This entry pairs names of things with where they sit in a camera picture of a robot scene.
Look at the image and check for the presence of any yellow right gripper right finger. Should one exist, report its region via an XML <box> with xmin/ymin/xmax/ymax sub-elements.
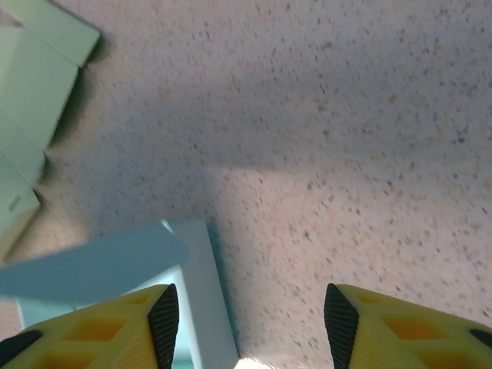
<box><xmin>324</xmin><ymin>283</ymin><xmax>492</xmax><ymax>369</ymax></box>

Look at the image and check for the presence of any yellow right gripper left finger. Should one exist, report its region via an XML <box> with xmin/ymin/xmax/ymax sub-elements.
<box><xmin>0</xmin><ymin>283</ymin><xmax>181</xmax><ymax>369</ymax></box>

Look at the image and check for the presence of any light green cloth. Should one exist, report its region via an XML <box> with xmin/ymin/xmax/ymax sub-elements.
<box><xmin>0</xmin><ymin>0</ymin><xmax>101</xmax><ymax>262</ymax></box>

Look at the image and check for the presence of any light blue paper box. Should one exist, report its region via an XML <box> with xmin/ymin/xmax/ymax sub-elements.
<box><xmin>0</xmin><ymin>218</ymin><xmax>239</xmax><ymax>369</ymax></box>

